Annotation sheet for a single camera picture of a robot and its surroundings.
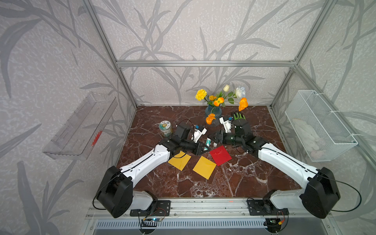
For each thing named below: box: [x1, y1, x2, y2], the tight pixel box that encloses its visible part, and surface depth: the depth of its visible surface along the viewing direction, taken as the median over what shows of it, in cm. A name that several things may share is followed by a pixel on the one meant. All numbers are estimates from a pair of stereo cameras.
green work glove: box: [233, 112, 247, 120], surface depth 114 cm
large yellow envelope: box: [192, 155, 217, 181], surface depth 91 cm
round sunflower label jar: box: [159, 120, 172, 138], surface depth 99 cm
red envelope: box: [209, 145, 233, 166], surface depth 96 cm
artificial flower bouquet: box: [195, 84, 249, 125], surface depth 84 cm
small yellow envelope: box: [167, 150, 192, 171], surface depth 90 cm
